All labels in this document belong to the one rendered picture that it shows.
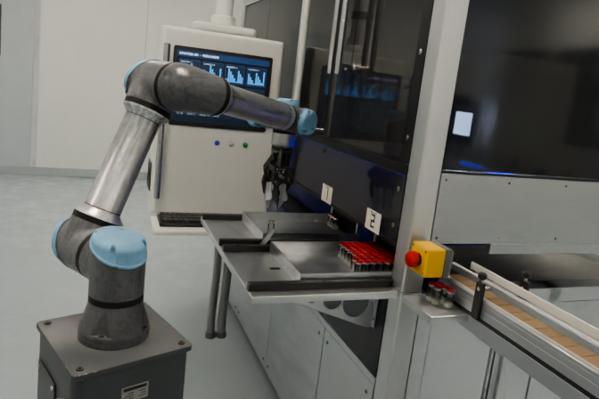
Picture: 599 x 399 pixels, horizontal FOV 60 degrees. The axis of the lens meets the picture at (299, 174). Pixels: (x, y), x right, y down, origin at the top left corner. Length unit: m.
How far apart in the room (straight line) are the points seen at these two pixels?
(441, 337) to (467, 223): 0.33
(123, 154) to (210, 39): 0.97
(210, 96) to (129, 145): 0.22
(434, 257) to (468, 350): 0.41
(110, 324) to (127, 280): 0.10
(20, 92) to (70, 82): 0.54
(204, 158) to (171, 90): 0.97
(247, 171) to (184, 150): 0.28
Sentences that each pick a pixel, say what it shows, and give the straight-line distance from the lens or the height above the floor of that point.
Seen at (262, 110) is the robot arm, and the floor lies 1.30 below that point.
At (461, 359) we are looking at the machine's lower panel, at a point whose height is 0.67.
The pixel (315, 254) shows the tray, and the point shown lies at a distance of 1.60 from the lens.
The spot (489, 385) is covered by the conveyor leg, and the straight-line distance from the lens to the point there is 1.41.
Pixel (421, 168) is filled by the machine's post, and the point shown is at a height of 1.21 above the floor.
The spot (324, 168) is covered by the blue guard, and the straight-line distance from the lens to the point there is 1.85.
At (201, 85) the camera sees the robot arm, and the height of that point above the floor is 1.35.
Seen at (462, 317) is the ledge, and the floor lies 0.87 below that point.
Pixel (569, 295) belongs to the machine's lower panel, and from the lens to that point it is 1.80.
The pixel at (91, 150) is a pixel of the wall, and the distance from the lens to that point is 6.73.
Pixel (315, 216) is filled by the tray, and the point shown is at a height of 0.90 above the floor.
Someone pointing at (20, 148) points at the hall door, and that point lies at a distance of 6.78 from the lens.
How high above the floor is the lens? 1.38
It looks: 10 degrees down
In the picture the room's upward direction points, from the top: 7 degrees clockwise
